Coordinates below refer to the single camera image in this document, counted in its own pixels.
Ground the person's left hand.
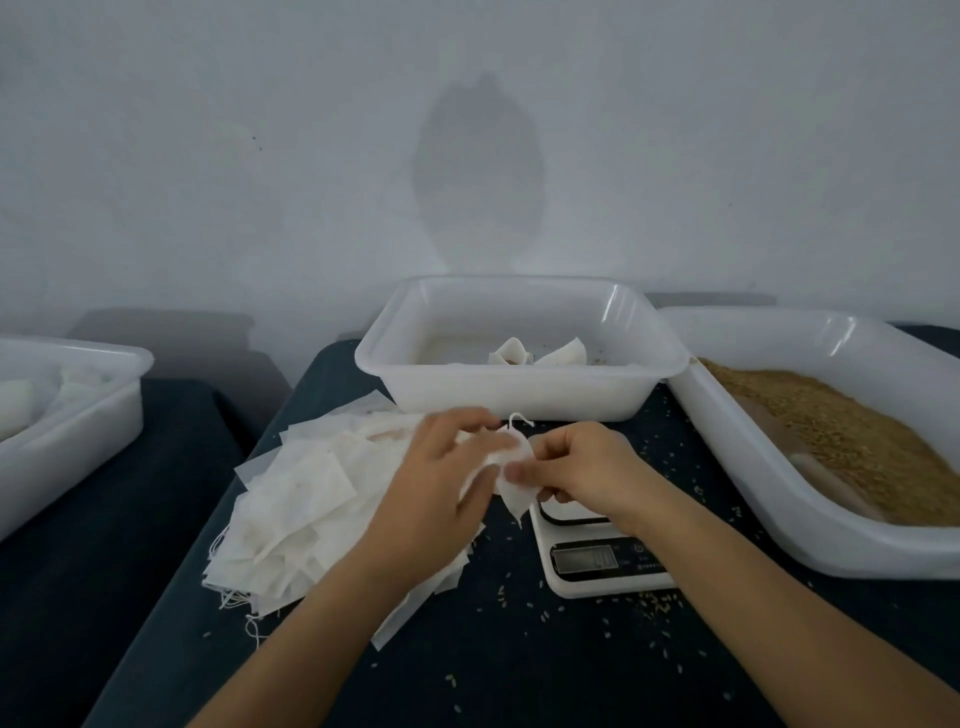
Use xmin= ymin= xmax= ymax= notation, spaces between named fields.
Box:
xmin=358 ymin=406 xmax=506 ymax=588

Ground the dark blue tablecloth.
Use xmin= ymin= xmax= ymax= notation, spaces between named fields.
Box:
xmin=0 ymin=375 xmax=260 ymax=728
xmin=82 ymin=322 xmax=960 ymax=728

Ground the person's right forearm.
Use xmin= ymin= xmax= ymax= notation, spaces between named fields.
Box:
xmin=630 ymin=480 xmax=960 ymax=728

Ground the pile of white bags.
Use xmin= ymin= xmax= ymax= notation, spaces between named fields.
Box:
xmin=202 ymin=390 xmax=515 ymax=651

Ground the white mesh bag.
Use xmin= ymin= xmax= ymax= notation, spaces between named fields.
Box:
xmin=457 ymin=415 xmax=546 ymax=525
xmin=487 ymin=336 xmax=537 ymax=371

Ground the brown grain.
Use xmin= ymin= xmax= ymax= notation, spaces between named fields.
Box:
xmin=699 ymin=357 xmax=960 ymax=528

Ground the white plastic tub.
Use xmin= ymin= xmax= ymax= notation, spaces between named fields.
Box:
xmin=354 ymin=274 xmax=695 ymax=425

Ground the white tray of grain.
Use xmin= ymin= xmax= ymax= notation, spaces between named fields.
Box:
xmin=663 ymin=307 xmax=960 ymax=582

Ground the person's right hand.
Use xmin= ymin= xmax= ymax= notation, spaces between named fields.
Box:
xmin=502 ymin=420 xmax=665 ymax=525

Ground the white digital kitchen scale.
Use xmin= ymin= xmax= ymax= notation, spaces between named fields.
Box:
xmin=528 ymin=487 xmax=678 ymax=600

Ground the person's left forearm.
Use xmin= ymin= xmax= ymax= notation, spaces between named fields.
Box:
xmin=187 ymin=547 xmax=437 ymax=728

